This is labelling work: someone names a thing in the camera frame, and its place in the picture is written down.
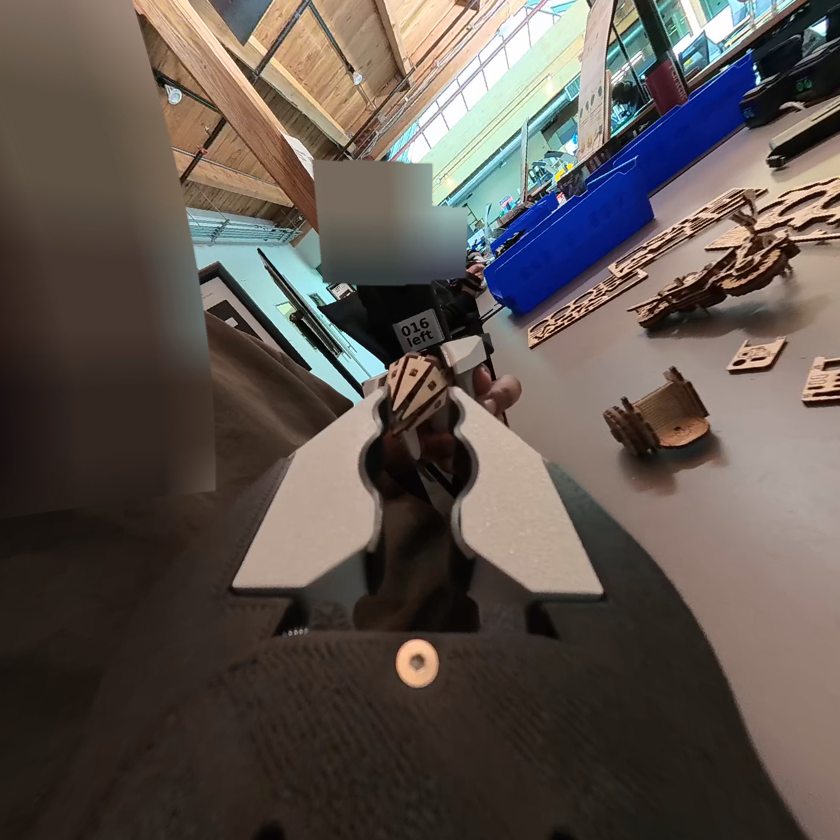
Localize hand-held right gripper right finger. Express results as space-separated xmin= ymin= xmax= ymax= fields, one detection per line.
xmin=450 ymin=387 xmax=605 ymax=621

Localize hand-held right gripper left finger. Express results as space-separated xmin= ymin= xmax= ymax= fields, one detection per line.
xmin=231 ymin=387 xmax=389 ymax=618

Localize round slotted wooden drum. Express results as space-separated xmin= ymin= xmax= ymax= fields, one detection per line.
xmin=384 ymin=351 xmax=454 ymax=437

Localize grey desk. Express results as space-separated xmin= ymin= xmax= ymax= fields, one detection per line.
xmin=476 ymin=118 xmax=840 ymax=840

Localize person's left hand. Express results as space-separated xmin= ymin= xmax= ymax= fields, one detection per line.
xmin=469 ymin=366 xmax=523 ymax=421

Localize person's brown sweater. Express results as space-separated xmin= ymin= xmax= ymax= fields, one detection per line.
xmin=0 ymin=308 xmax=358 ymax=723

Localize black framed panel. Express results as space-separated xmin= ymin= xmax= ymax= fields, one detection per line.
xmin=256 ymin=248 xmax=365 ymax=385

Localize blue storage bin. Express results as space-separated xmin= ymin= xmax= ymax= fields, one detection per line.
xmin=484 ymin=172 xmax=656 ymax=316
xmin=584 ymin=52 xmax=756 ymax=198

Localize black framed picture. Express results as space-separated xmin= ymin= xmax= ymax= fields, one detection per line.
xmin=197 ymin=261 xmax=312 ymax=371

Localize long wooden cut-out sheet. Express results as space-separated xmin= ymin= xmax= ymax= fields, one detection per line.
xmin=527 ymin=269 xmax=649 ymax=350

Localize wooden cabin subassembly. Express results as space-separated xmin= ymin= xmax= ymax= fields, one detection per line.
xmin=602 ymin=366 xmax=711 ymax=457

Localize white paper sign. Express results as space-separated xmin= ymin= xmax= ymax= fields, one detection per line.
xmin=282 ymin=131 xmax=317 ymax=198

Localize wooden model vehicle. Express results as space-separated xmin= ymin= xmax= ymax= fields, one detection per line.
xmin=626 ymin=190 xmax=802 ymax=329

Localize tall printed wooden board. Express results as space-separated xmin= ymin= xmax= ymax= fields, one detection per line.
xmin=577 ymin=0 xmax=618 ymax=161

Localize small wooden card round holes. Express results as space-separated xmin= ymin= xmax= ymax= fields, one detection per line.
xmin=726 ymin=336 xmax=787 ymax=375

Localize wooden ceiling beam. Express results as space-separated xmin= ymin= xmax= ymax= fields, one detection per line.
xmin=134 ymin=0 xmax=322 ymax=231

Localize small wooden card grid holes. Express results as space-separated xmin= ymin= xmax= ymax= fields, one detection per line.
xmin=801 ymin=356 xmax=840 ymax=406

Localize dark red container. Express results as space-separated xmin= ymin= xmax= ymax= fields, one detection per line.
xmin=646 ymin=59 xmax=690 ymax=116

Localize large wooden cut-out sheet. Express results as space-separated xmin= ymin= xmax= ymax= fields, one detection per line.
xmin=705 ymin=176 xmax=840 ymax=253

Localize black flat device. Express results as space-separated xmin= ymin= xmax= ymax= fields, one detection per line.
xmin=766 ymin=118 xmax=840 ymax=168

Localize black case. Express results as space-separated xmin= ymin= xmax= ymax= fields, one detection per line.
xmin=742 ymin=26 xmax=840 ymax=129

